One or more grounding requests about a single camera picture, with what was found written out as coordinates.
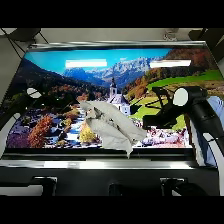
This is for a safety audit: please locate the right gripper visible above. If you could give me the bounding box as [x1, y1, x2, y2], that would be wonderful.
[142, 105, 180, 131]

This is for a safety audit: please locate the white shirt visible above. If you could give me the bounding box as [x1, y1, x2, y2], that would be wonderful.
[78, 99, 148, 159]

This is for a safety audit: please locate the silver frame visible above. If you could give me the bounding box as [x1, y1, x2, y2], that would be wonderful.
[0, 40, 216, 197]

